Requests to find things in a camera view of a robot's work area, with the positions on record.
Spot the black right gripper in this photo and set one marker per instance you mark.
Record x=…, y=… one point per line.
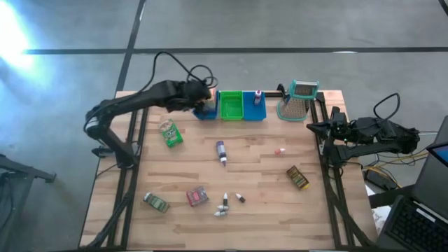
x=339, y=126

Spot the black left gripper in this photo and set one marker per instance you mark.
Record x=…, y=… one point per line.
x=196, y=96

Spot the purple-capped gel bottle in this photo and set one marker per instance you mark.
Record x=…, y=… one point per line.
x=221, y=151

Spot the pink-capped red gel bottle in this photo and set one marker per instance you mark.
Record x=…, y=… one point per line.
x=258, y=97

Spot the green-lidded spice jar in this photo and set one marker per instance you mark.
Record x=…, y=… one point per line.
x=157, y=203

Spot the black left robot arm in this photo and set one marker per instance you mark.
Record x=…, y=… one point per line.
x=140, y=98

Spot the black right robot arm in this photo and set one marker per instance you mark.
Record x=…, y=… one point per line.
x=381, y=134

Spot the blue plastic basket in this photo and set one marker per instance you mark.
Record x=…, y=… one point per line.
x=210, y=115
x=254, y=112

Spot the green plastic basket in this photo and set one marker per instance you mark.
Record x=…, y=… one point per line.
x=231, y=106

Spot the bright green food packet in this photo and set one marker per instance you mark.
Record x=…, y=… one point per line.
x=171, y=133

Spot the black power brick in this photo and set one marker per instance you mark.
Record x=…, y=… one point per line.
x=378, y=178

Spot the red patterned box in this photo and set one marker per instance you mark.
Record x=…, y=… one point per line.
x=197, y=196

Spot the white paper sheet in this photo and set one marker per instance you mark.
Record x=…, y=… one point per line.
x=381, y=218

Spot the small dark dropper bottle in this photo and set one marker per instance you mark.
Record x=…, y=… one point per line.
x=240, y=198

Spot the grey laptop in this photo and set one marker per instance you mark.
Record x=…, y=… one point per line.
x=432, y=182

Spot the black laptop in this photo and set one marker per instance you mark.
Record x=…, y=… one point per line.
x=416, y=227

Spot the black aluminium table frame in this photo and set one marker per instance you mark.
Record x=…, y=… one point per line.
x=168, y=119

